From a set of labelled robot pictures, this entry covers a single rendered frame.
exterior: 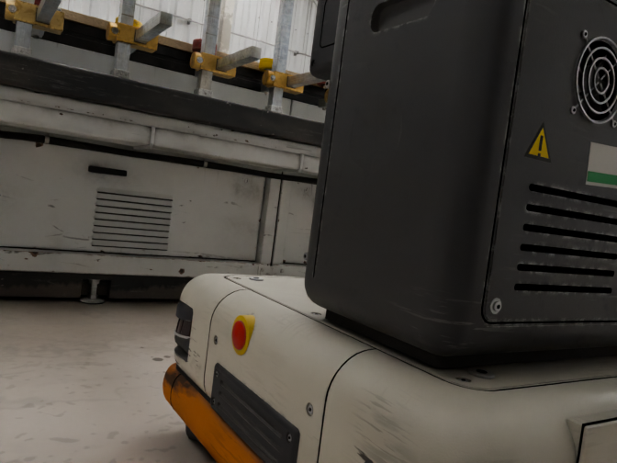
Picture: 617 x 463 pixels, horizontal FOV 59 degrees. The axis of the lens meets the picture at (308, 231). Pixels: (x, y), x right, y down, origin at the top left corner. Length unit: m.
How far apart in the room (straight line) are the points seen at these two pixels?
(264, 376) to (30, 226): 1.34
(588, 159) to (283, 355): 0.38
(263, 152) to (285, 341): 1.27
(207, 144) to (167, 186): 0.27
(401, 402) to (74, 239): 1.55
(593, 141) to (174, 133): 1.33
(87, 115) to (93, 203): 0.35
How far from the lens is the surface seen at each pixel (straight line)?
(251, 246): 2.10
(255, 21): 10.09
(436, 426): 0.46
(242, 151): 1.81
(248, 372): 0.69
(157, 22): 1.49
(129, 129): 1.70
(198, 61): 1.75
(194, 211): 2.00
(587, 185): 0.61
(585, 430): 0.52
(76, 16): 1.90
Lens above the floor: 0.42
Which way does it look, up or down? 3 degrees down
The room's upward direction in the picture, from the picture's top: 7 degrees clockwise
